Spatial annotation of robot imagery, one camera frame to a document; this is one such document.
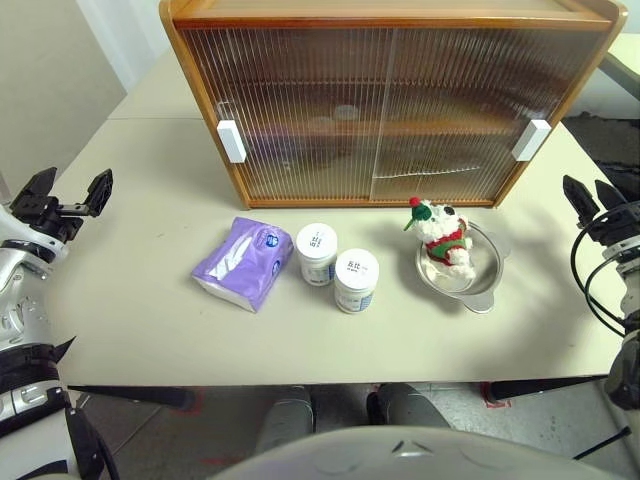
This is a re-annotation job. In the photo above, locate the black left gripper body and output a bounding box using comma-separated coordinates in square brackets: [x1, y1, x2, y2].
[12, 193, 86, 241]

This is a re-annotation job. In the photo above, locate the white door handle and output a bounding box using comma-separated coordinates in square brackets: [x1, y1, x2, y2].
[216, 119, 248, 164]
[512, 118, 553, 162]

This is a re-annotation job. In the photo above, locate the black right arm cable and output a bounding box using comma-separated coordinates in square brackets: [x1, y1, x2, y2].
[569, 209, 634, 337]

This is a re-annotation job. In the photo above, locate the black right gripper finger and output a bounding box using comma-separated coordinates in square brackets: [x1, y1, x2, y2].
[594, 179, 629, 214]
[563, 174, 601, 229]

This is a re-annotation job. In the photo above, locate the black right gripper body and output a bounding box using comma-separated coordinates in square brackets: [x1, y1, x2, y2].
[582, 200, 640, 246]

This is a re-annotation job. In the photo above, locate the white jar with blue label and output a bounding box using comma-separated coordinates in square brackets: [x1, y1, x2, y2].
[295, 222, 340, 289]
[333, 248, 380, 315]

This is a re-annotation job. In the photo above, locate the wooden cabinet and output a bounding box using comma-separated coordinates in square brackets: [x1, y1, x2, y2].
[158, 0, 630, 210]

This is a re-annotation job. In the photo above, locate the purple tissue pack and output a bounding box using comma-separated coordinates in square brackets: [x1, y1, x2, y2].
[190, 215, 295, 315]

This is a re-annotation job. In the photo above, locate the metal bowl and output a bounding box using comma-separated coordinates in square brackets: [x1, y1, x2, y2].
[414, 219, 512, 315]

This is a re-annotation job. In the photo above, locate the black table leg bar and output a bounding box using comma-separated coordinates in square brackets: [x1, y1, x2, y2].
[487, 377, 611, 404]
[67, 383, 196, 412]

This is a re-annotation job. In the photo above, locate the grey robot torso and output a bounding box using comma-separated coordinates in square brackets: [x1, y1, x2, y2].
[209, 424, 626, 480]

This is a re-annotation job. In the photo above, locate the ribbed glass sliding door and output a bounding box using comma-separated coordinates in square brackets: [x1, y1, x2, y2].
[370, 27, 615, 202]
[175, 27, 397, 204]

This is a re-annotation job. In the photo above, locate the white plush dog toy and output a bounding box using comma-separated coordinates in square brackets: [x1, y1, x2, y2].
[402, 195, 477, 284]

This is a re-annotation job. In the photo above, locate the red floor tape mark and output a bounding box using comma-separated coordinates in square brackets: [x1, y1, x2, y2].
[479, 380, 504, 410]

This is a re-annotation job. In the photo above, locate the grey metal table frame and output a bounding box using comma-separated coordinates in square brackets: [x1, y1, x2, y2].
[602, 52, 640, 99]

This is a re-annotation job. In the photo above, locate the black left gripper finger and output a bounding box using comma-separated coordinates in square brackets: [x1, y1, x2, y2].
[82, 168, 115, 217]
[9, 167, 58, 207]

